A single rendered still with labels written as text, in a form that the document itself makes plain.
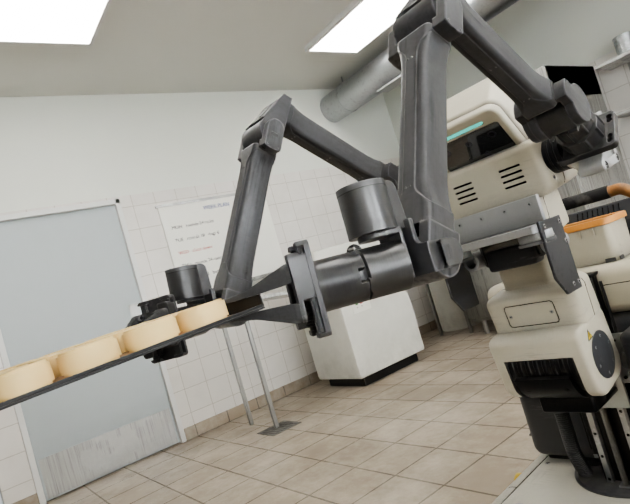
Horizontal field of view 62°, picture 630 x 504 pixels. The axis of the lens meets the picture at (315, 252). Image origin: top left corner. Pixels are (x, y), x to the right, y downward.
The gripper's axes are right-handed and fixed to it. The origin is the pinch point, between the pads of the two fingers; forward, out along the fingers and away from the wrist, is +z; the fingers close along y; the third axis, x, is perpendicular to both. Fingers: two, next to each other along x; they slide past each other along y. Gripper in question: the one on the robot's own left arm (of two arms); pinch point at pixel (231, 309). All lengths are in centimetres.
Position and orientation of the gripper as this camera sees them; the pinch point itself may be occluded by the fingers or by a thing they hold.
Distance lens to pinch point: 56.2
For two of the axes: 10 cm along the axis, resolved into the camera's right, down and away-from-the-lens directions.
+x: 1.7, -1.1, -9.8
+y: -2.6, -9.7, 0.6
